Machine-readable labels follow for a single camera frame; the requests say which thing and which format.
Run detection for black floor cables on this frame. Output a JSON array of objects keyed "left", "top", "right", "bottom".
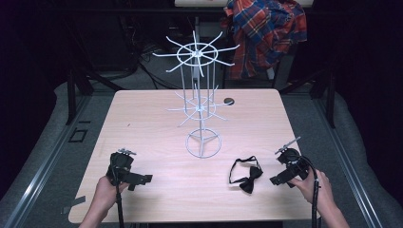
[{"left": 134, "top": 41, "right": 183, "bottom": 91}]

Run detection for black bow tie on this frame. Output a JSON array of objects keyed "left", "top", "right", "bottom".
[{"left": 228, "top": 155, "right": 264, "bottom": 195}]

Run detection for white wire display rack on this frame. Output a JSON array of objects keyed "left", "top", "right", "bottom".
[{"left": 152, "top": 29, "right": 241, "bottom": 160}]

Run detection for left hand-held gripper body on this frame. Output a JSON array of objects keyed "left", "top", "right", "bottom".
[{"left": 106, "top": 147, "right": 138, "bottom": 187}]

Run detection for black metal stand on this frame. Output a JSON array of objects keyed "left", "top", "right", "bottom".
[
  {"left": 278, "top": 65, "right": 337, "bottom": 129},
  {"left": 64, "top": 60, "right": 125, "bottom": 126}
]

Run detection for grey tape strip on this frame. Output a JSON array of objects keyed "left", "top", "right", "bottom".
[{"left": 61, "top": 195, "right": 87, "bottom": 216}]

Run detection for aluminium floor rail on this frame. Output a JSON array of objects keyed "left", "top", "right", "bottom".
[
  {"left": 313, "top": 97, "right": 383, "bottom": 228},
  {"left": 2, "top": 94, "right": 93, "bottom": 228}
]

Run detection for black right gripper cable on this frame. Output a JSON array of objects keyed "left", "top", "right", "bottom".
[{"left": 299, "top": 156, "right": 320, "bottom": 228}]

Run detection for person's right hand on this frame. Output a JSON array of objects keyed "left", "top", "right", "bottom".
[{"left": 288, "top": 169, "right": 335, "bottom": 213}]

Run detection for red blue plaid shirt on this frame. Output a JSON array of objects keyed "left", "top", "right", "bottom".
[{"left": 221, "top": 0, "right": 308, "bottom": 81}]

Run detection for person's left hand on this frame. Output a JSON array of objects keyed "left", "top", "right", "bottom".
[{"left": 93, "top": 175, "right": 131, "bottom": 211}]

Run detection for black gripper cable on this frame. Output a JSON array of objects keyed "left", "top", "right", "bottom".
[
  {"left": 114, "top": 177, "right": 125, "bottom": 228},
  {"left": 299, "top": 156, "right": 320, "bottom": 228}
]

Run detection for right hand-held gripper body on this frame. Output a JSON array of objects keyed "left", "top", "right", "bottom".
[{"left": 274, "top": 136, "right": 314, "bottom": 184}]

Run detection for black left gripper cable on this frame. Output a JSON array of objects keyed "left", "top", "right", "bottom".
[{"left": 114, "top": 177, "right": 125, "bottom": 228}]

